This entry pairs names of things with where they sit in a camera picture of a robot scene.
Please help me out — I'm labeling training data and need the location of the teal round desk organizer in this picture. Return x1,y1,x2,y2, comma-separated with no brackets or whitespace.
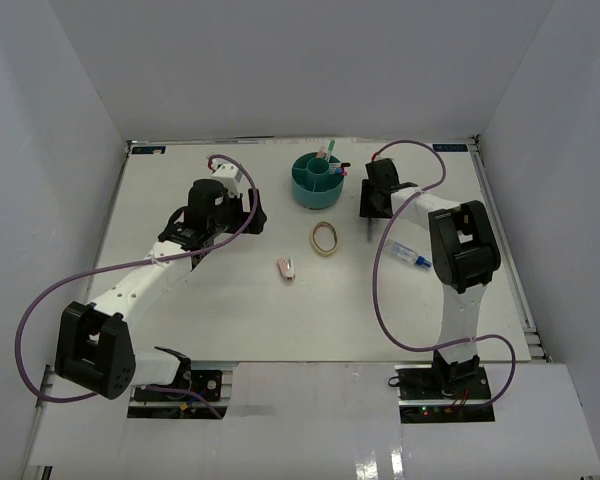
291,152,345,210

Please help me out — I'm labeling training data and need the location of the masking tape roll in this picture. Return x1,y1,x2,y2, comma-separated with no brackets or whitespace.
309,221,340,258

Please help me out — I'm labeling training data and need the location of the purple cable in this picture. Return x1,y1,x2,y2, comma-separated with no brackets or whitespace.
14,154,259,420
371,139,517,412

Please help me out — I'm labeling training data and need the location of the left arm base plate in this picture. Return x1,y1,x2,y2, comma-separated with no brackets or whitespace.
127,369,233,420

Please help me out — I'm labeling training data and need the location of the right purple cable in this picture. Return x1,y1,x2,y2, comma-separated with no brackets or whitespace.
371,139,517,412

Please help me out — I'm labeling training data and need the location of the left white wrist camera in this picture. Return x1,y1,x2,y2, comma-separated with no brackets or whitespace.
212,163,243,198

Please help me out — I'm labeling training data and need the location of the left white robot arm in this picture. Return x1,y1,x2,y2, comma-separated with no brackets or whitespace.
54,179,267,399

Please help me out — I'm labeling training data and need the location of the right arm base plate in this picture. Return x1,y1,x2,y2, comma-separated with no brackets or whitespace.
387,367,495,425

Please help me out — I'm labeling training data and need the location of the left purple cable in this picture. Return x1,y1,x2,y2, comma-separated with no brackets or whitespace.
14,154,259,420

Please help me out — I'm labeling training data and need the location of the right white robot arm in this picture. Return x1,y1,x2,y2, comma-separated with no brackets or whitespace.
360,158,501,399

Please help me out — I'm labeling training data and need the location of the green capped white marker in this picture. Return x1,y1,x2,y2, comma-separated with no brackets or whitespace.
325,139,336,162

